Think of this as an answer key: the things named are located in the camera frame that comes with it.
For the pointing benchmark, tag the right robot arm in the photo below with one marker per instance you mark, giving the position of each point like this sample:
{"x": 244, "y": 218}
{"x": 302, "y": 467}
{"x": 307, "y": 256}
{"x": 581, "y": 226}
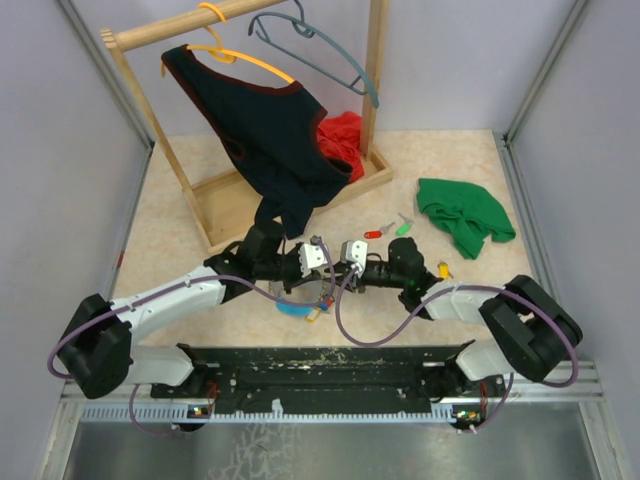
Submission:
{"x": 531, "y": 334}

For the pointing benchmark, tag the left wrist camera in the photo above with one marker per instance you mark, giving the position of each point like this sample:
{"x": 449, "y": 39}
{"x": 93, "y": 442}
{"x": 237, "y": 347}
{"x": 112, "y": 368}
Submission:
{"x": 312, "y": 256}

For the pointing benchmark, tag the navy tank top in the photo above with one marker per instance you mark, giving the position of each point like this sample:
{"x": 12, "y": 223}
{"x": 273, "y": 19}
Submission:
{"x": 270, "y": 136}

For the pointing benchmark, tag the blue-grey hanger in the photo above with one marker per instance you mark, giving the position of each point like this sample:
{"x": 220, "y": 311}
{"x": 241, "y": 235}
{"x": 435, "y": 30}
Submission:
{"x": 295, "y": 37}

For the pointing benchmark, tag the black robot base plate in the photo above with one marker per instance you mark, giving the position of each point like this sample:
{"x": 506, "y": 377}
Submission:
{"x": 328, "y": 380}

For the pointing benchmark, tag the yellow tag on disc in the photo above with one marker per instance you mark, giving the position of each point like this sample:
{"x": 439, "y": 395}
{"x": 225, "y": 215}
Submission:
{"x": 313, "y": 315}

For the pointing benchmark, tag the green cloth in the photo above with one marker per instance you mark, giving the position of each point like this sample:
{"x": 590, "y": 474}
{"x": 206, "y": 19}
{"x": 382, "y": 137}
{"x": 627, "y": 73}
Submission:
{"x": 466, "y": 211}

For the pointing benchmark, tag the yellow hanger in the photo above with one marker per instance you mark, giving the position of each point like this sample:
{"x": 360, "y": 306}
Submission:
{"x": 225, "y": 56}

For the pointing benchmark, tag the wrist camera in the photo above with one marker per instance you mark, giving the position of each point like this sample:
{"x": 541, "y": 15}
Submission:
{"x": 312, "y": 256}
{"x": 355, "y": 252}

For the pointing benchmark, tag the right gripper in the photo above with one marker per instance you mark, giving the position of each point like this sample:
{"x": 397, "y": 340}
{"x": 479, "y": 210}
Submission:
{"x": 354, "y": 279}

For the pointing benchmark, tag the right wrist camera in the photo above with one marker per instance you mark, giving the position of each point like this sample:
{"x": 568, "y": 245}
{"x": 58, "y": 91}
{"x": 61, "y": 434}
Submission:
{"x": 355, "y": 252}

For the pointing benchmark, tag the red cloth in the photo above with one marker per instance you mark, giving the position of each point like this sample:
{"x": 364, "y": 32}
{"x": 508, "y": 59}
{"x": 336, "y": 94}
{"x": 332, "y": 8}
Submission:
{"x": 339, "y": 137}

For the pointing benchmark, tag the key with green tag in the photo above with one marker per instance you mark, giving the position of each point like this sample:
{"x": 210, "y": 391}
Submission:
{"x": 405, "y": 227}

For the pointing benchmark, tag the key with yellow tag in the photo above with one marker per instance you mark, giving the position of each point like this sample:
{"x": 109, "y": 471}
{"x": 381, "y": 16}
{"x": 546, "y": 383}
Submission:
{"x": 444, "y": 271}

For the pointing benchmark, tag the key with red tag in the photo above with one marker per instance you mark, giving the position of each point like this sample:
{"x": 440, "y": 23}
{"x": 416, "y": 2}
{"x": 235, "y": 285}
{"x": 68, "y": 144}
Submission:
{"x": 378, "y": 233}

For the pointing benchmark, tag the wooden clothes rack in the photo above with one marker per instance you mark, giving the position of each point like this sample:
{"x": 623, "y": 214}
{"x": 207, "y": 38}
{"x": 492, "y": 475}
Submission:
{"x": 224, "y": 205}

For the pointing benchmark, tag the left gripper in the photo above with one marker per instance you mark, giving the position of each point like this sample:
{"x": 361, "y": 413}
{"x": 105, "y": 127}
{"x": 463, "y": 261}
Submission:
{"x": 315, "y": 275}

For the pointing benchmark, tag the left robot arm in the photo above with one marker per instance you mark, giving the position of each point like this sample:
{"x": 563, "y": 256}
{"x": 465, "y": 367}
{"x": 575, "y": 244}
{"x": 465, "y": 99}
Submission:
{"x": 101, "y": 348}

